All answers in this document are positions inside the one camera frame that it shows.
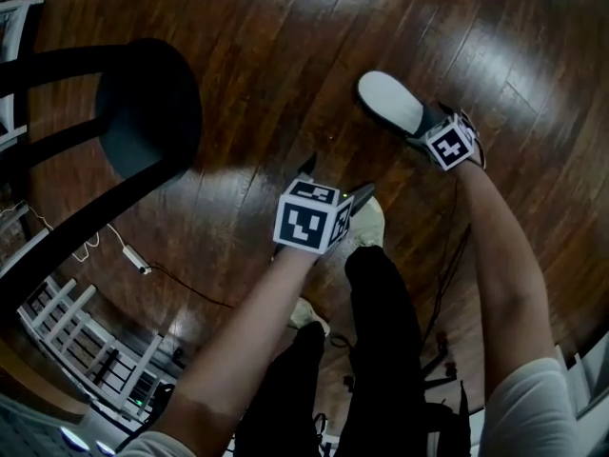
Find white floor cable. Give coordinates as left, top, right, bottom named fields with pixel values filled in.
left=0, top=199, right=128, bottom=264

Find person's right forearm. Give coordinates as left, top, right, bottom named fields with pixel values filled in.
left=453, top=161, right=559, bottom=400

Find person's right white shoe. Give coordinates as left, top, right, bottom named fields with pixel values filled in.
left=350, top=196, right=386, bottom=248

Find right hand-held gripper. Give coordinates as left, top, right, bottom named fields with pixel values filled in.
left=403, top=102, right=486, bottom=172

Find person's white shoe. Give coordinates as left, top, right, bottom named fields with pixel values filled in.
left=288, top=297, right=331, bottom=337
left=350, top=196, right=386, bottom=248

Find person's left white shoe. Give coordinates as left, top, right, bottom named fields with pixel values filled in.
left=288, top=297, right=331, bottom=337

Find person's black trousers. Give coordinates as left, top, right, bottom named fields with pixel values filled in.
left=234, top=244, right=430, bottom=457

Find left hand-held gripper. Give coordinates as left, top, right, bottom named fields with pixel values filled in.
left=272, top=151, right=378, bottom=257

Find grey slipper with white sole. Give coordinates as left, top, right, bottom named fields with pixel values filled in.
left=356, top=70, right=447, bottom=145

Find black round stool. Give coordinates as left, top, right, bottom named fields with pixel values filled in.
left=0, top=37, right=205, bottom=326

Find person's left forearm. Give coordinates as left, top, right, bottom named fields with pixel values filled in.
left=146, top=244, right=325, bottom=447

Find white wooden chair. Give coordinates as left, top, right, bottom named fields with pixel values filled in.
left=555, top=329, right=609, bottom=419
left=17, top=275, right=166, bottom=421
left=0, top=0, right=47, bottom=149

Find white power strip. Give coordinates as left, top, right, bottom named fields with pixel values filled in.
left=122, top=245, right=153, bottom=276

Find black floor cable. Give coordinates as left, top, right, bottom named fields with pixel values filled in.
left=149, top=264, right=235, bottom=310

